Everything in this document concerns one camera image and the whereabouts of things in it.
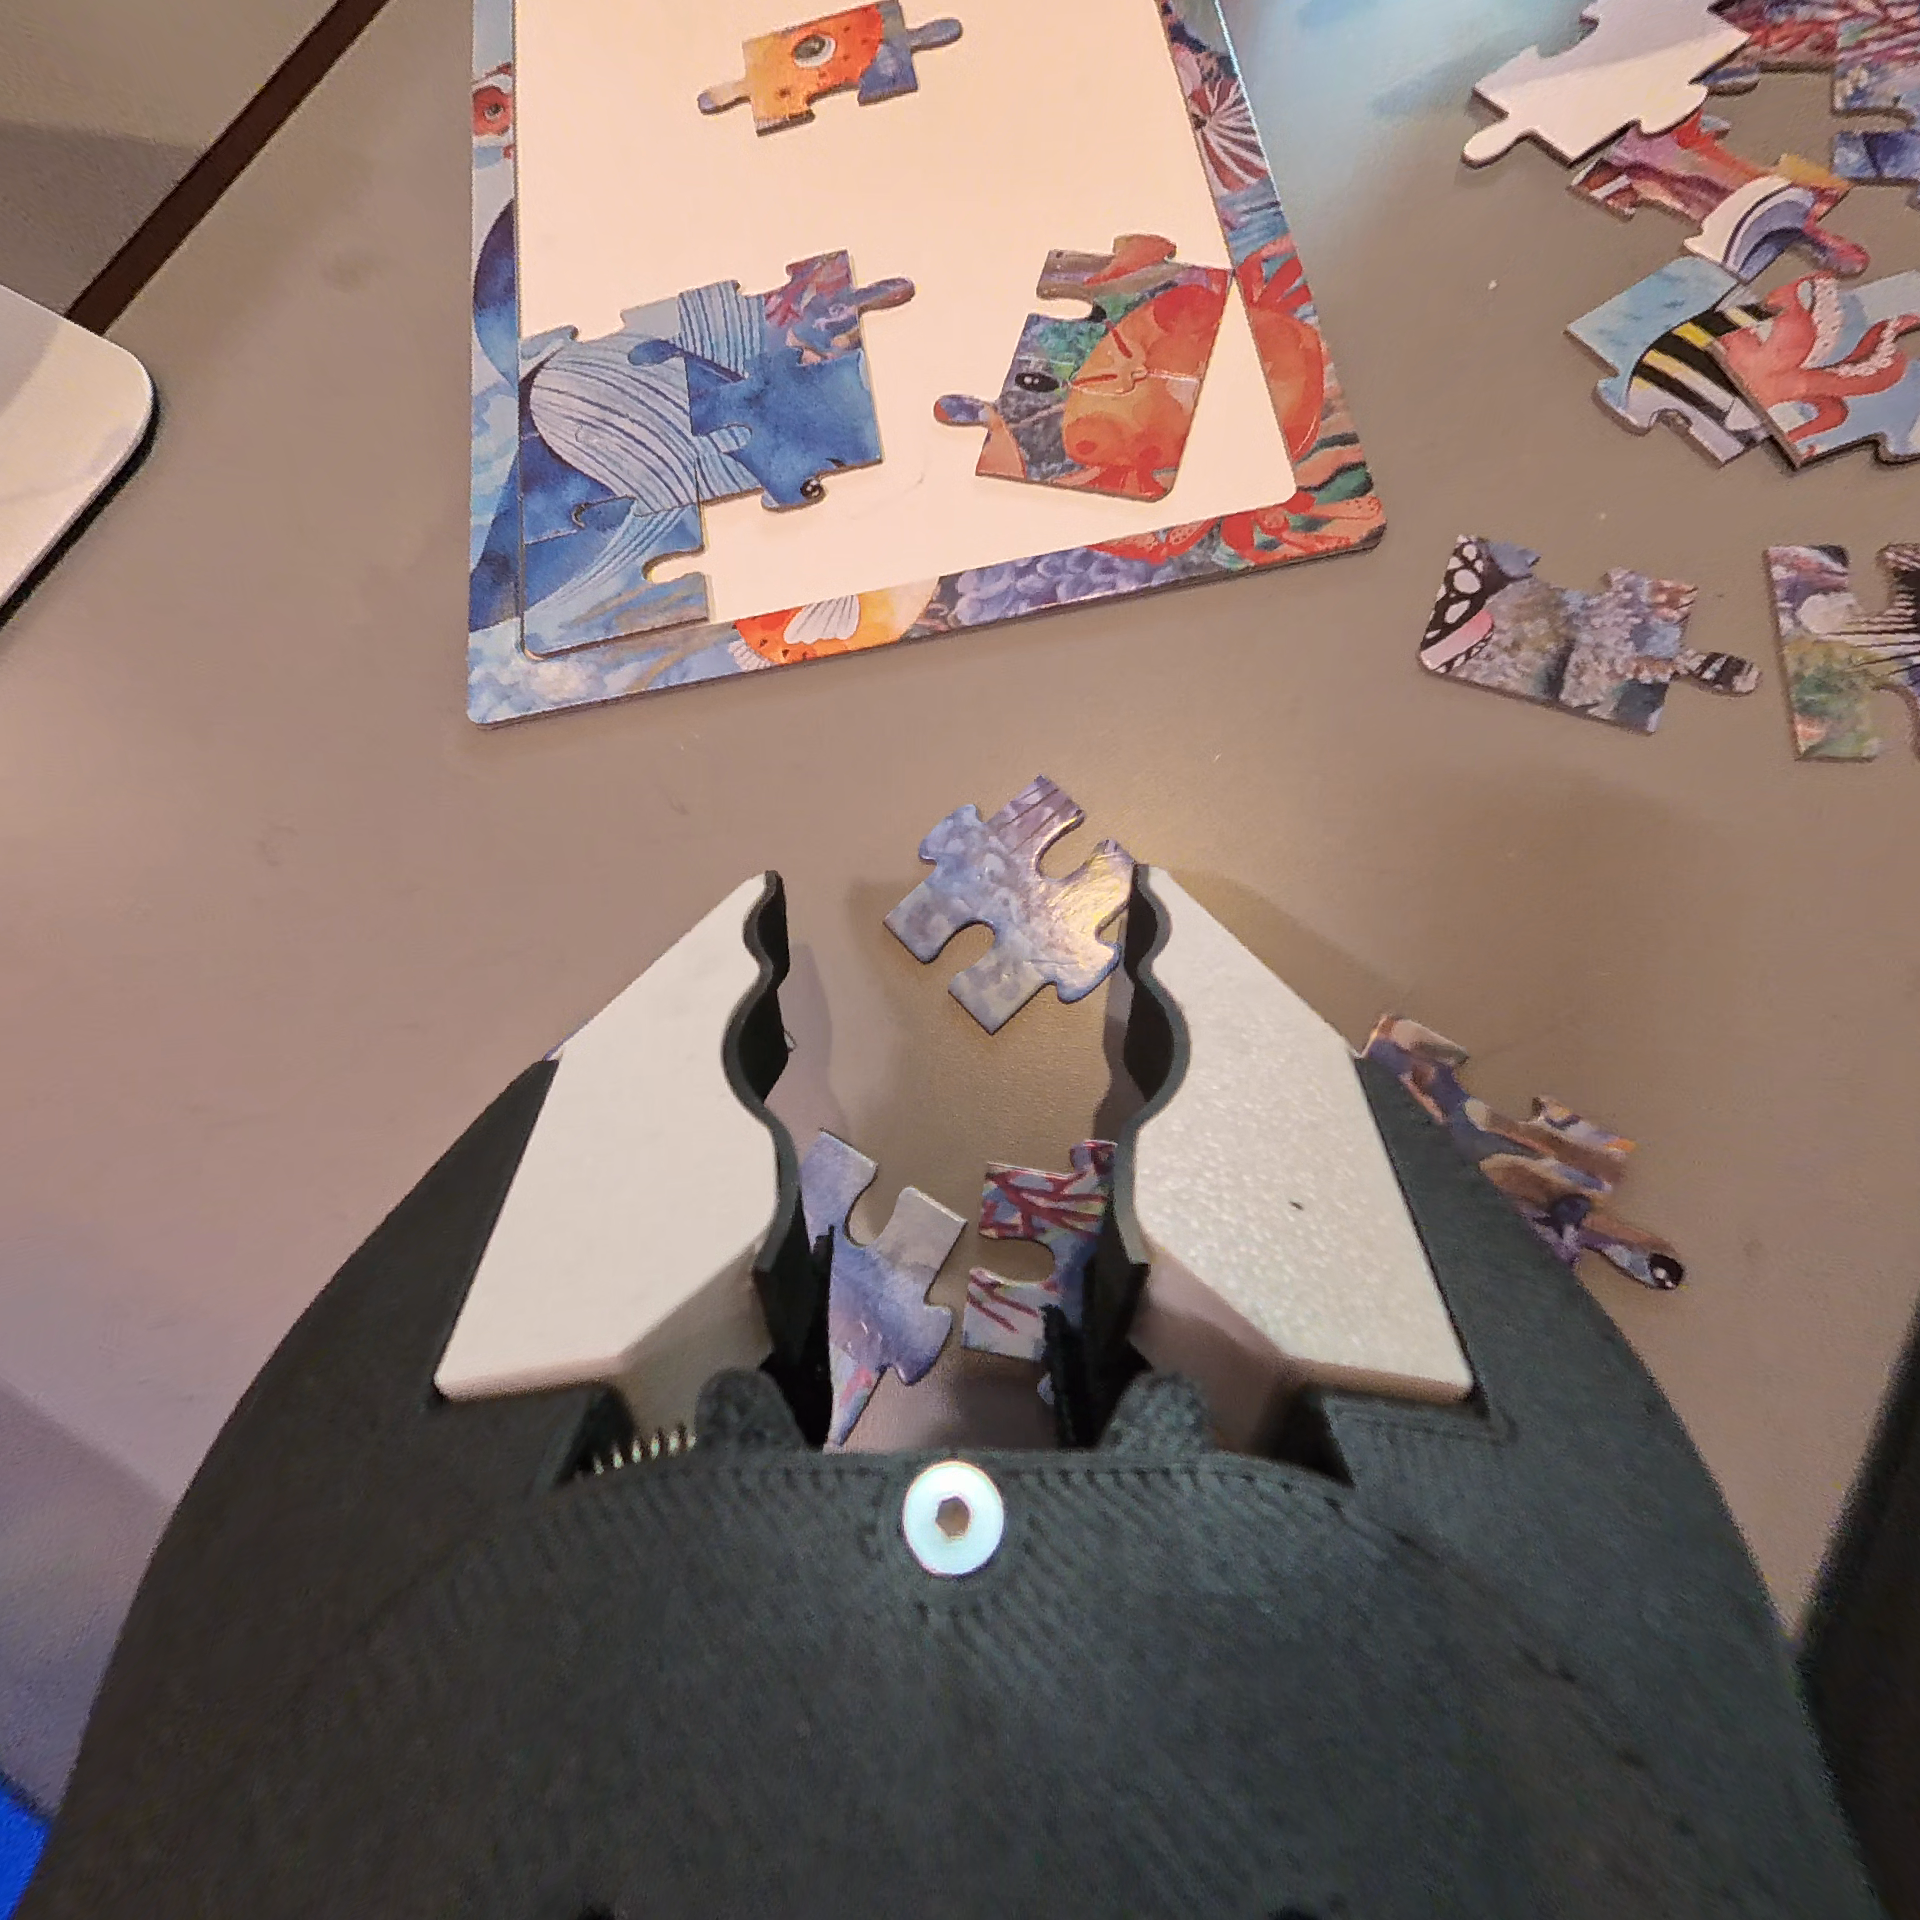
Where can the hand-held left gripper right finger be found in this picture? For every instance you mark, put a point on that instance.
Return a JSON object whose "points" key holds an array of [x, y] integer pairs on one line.
{"points": [[1289, 1215]]}

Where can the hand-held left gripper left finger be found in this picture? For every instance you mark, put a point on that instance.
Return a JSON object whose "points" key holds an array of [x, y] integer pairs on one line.
{"points": [[629, 1197]]}

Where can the purple blue bubbly puzzle piece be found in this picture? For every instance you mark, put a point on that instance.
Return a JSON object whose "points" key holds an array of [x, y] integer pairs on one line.
{"points": [[1020, 915]]}

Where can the joined orange crab puzzle pieces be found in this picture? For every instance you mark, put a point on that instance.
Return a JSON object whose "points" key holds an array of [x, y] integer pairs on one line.
{"points": [[1127, 391]]}

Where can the red octopus puzzle piece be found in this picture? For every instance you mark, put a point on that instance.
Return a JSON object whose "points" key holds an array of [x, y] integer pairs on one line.
{"points": [[1829, 366]]}

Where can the ocean jigsaw puzzle frame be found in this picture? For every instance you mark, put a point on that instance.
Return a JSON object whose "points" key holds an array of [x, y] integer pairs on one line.
{"points": [[976, 199]]}

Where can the orange pufferfish puzzle piece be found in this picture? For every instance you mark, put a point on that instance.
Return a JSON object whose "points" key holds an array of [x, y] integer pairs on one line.
{"points": [[823, 59]]}

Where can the purple orange fish puzzle piece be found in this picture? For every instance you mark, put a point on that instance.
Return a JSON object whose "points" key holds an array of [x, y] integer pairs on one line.
{"points": [[1514, 1157]]}

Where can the red coral striped puzzle piece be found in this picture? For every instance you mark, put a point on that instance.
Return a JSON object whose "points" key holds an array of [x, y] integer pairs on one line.
{"points": [[1044, 1225]]}

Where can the purple white-patch puzzle piece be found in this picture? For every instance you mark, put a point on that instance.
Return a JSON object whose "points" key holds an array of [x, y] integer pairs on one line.
{"points": [[888, 1290]]}

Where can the black white spotted puzzle piece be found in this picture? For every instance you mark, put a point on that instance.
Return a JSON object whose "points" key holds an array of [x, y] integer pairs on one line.
{"points": [[1563, 635]]}

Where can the dark perforated panel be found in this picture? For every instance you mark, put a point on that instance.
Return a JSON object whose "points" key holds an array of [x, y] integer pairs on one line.
{"points": [[1870, 1650]]}

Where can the joined blue whale puzzle pieces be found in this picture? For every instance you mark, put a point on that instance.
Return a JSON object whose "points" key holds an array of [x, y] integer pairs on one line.
{"points": [[645, 435]]}

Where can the green grey urchin-spine puzzle piece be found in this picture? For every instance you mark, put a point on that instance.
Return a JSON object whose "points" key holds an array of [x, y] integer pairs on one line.
{"points": [[1829, 660]]}

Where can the blue object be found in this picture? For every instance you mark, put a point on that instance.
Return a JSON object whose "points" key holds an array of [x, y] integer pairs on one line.
{"points": [[19, 1857]]}

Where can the yellow black striped fish piece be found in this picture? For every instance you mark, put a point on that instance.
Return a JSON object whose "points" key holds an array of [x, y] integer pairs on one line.
{"points": [[1668, 360]]}

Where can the red coral white wave piece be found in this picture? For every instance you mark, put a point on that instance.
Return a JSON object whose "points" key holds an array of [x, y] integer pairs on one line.
{"points": [[1698, 186]]}

